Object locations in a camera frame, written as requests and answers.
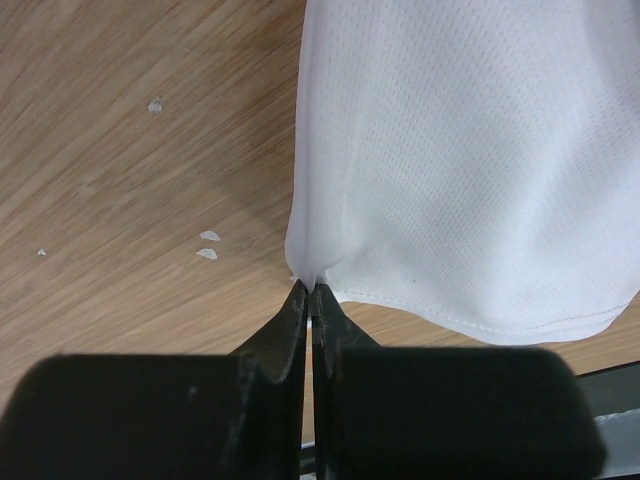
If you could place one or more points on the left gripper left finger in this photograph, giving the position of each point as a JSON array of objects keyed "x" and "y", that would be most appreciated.
[{"x": 234, "y": 416}]

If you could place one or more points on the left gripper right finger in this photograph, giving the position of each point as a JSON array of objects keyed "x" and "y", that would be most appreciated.
[{"x": 443, "y": 412}]

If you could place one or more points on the white t shirt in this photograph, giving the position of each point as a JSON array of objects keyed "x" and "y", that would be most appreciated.
[{"x": 475, "y": 163}]

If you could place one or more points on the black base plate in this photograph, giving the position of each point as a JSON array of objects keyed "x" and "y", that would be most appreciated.
[{"x": 612, "y": 390}]

